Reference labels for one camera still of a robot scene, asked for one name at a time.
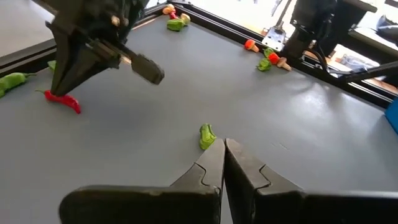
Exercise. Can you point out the blue plastic basket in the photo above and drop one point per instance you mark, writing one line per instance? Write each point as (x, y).
(393, 115)

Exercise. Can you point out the long green chili pepper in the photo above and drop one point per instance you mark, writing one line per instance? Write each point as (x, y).
(12, 81)

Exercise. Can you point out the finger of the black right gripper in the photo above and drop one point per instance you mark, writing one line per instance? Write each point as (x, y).
(74, 62)
(146, 70)

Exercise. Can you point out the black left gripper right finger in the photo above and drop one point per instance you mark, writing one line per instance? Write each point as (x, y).
(311, 208)

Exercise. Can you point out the red chili pepper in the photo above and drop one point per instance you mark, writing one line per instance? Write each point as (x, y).
(66, 100)

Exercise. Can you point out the toy pieces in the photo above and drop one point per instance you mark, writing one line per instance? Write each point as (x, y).
(175, 25)

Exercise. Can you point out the pale yellow-green mushroom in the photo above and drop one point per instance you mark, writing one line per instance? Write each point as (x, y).
(185, 18)

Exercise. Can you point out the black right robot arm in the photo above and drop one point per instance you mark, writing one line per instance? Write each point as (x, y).
(311, 18)

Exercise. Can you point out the black aluminium table frame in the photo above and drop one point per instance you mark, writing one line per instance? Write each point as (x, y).
(224, 29)

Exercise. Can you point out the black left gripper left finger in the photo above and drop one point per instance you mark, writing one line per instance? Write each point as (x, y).
(140, 205)

